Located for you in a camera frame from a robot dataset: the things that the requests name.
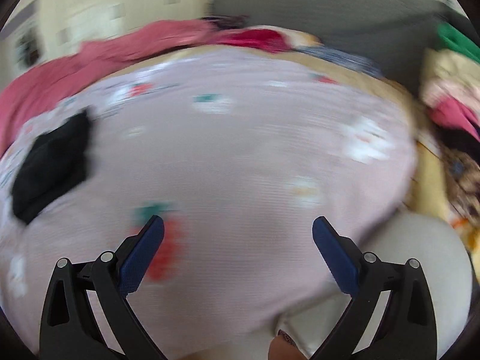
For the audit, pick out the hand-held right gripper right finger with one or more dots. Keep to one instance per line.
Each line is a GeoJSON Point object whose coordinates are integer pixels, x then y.
{"type": "Point", "coordinates": [333, 251]}

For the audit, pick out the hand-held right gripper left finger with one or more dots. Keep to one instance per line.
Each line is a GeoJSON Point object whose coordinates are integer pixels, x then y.
{"type": "Point", "coordinates": [144, 249]}

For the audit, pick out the black sweater with orange cuffs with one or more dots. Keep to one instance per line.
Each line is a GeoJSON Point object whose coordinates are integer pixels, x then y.
{"type": "Point", "coordinates": [48, 165]}

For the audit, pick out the pile of colourful clothes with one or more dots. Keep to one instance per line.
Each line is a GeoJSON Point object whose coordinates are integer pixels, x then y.
{"type": "Point", "coordinates": [450, 71]}

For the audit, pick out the white round stool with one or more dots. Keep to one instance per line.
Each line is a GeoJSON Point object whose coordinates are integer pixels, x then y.
{"type": "Point", "coordinates": [412, 240]}

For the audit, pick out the dark dotted slipper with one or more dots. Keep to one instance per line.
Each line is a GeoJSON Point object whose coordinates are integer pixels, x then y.
{"type": "Point", "coordinates": [285, 347]}

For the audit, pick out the strawberry printed bed sheet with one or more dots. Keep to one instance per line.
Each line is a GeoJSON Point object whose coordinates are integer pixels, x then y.
{"type": "Point", "coordinates": [243, 150]}

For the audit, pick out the brown patterned cloth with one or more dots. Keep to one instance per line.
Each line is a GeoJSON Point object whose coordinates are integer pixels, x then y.
{"type": "Point", "coordinates": [465, 180]}

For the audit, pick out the pink cloth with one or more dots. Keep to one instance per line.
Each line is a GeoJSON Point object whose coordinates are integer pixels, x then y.
{"type": "Point", "coordinates": [453, 114]}

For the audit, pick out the blue patterned cloth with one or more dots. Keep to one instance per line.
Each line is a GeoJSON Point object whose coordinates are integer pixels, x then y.
{"type": "Point", "coordinates": [337, 58]}

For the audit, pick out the pink duvet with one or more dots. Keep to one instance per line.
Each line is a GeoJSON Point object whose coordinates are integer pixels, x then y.
{"type": "Point", "coordinates": [93, 56]}

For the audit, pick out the red patterned pillow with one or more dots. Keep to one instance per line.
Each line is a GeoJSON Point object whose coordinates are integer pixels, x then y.
{"type": "Point", "coordinates": [258, 39]}

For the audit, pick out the hanging bags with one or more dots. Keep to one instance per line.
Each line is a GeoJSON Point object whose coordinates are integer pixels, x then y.
{"type": "Point", "coordinates": [28, 47]}

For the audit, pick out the grey quilted headboard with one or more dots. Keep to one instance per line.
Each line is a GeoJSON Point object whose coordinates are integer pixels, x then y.
{"type": "Point", "coordinates": [337, 11]}

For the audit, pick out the striped purple pillow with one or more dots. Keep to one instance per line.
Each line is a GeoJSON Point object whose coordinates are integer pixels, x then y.
{"type": "Point", "coordinates": [225, 22]}

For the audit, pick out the green cloth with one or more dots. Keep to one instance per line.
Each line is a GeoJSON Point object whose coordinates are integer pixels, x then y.
{"type": "Point", "coordinates": [457, 41]}

